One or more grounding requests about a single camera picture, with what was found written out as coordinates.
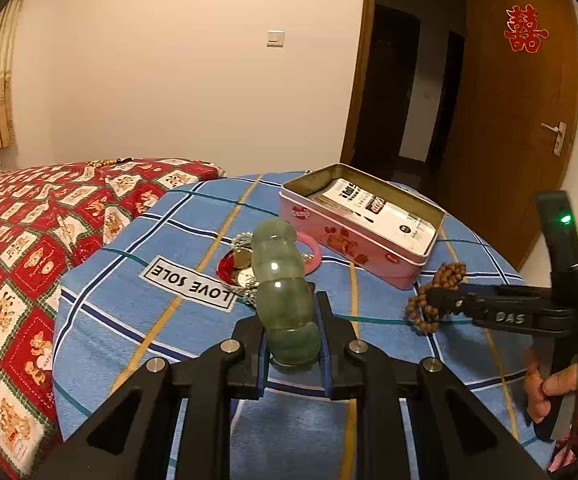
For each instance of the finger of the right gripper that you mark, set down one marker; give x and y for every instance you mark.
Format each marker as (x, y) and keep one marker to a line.
(449, 292)

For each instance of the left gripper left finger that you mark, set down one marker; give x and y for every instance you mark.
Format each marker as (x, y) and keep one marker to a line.
(167, 416)

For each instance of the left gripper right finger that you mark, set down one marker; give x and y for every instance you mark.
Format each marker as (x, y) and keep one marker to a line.
(413, 419)

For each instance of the pink bangle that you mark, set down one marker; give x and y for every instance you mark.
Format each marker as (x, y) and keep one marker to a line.
(312, 260)

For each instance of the person's right hand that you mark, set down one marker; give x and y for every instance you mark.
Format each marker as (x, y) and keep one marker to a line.
(541, 391)

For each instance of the pink tin box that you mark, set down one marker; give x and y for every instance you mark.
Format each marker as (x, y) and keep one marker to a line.
(385, 259)

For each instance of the white printed paper leaflet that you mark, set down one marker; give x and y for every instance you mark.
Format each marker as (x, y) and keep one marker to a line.
(378, 215)

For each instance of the blue plaid towel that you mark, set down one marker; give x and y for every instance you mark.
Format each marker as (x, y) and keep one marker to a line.
(153, 293)

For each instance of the brown wooden door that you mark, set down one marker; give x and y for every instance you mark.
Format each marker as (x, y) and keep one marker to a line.
(497, 156)

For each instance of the red patterned bed quilt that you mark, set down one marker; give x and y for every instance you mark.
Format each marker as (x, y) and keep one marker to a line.
(52, 219)

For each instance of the red double happiness decal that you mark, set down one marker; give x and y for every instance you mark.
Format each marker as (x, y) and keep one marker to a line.
(523, 32)

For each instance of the gold beads on bed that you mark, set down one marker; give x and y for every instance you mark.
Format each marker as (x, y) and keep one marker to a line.
(108, 162)

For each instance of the silver door handle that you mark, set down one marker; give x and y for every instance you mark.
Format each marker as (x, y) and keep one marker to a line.
(559, 136)

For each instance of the white wall switch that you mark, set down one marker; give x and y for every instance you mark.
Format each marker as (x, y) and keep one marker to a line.
(275, 38)

